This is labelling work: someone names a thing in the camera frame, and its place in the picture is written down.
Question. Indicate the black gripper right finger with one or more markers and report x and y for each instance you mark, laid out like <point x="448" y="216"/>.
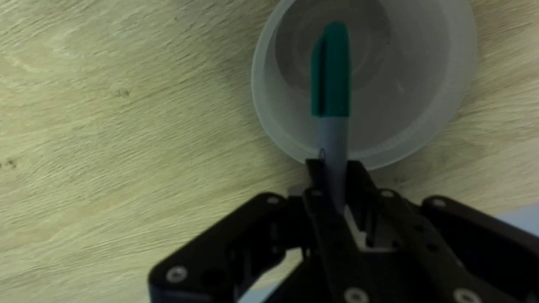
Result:
<point x="443" y="253"/>

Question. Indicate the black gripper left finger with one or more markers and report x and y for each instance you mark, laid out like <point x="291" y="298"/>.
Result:
<point x="246" y="246"/>

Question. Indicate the green capped marker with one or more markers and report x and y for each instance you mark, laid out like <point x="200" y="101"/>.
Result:
<point x="330" y="68"/>

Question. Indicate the white small cup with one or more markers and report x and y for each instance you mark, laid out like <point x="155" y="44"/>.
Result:
<point x="414" y="68"/>

